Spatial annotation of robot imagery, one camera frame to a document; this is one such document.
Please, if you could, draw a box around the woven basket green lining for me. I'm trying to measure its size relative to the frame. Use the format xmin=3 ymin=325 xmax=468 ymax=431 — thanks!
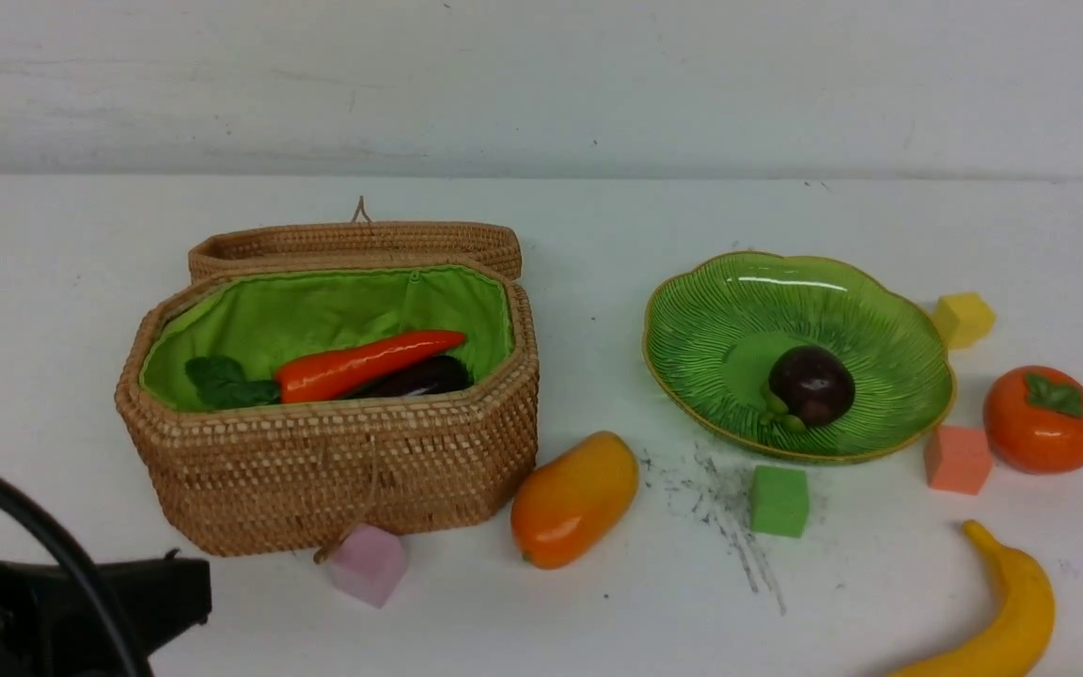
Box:
xmin=115 ymin=207 xmax=539 ymax=557

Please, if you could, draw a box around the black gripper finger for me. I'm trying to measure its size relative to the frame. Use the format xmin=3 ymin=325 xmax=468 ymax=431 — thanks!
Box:
xmin=96 ymin=550 xmax=213 ymax=656

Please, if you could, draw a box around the pink foam cube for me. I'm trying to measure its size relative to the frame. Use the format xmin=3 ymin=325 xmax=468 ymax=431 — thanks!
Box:
xmin=325 ymin=524 xmax=409 ymax=609

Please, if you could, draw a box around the yellow foam cube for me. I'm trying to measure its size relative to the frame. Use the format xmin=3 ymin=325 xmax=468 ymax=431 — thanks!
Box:
xmin=930 ymin=291 xmax=997 ymax=351

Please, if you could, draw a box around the orange yellow plastic mango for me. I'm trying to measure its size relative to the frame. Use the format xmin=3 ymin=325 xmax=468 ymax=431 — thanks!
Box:
xmin=509 ymin=430 xmax=640 ymax=570

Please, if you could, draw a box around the black camera cable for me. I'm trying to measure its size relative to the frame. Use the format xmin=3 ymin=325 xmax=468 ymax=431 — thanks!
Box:
xmin=0 ymin=445 xmax=155 ymax=677

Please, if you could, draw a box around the green ribbed glass plate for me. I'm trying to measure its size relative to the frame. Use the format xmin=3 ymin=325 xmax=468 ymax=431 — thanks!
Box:
xmin=641 ymin=250 xmax=957 ymax=465

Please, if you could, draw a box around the orange foam cube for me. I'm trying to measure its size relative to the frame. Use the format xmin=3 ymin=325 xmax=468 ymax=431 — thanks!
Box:
xmin=923 ymin=425 xmax=994 ymax=496

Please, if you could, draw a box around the orange plastic persimmon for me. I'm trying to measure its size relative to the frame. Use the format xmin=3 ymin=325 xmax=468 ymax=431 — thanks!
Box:
xmin=983 ymin=365 xmax=1083 ymax=476

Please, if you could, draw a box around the dark purple plastic mangosteen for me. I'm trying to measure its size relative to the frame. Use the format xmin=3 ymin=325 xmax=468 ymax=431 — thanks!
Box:
xmin=761 ymin=344 xmax=856 ymax=433

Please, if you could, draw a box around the yellow plastic banana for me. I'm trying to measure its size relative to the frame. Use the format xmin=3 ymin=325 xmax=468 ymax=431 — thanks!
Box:
xmin=891 ymin=520 xmax=1057 ymax=676

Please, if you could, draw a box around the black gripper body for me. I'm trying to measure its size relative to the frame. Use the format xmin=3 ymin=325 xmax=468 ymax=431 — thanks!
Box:
xmin=0 ymin=560 xmax=125 ymax=676

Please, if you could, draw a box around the dark purple plastic eggplant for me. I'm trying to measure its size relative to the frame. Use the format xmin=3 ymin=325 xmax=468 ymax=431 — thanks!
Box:
xmin=343 ymin=354 xmax=473 ymax=400

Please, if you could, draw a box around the green foam cube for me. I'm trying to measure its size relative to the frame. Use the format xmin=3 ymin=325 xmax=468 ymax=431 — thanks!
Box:
xmin=749 ymin=465 xmax=809 ymax=539

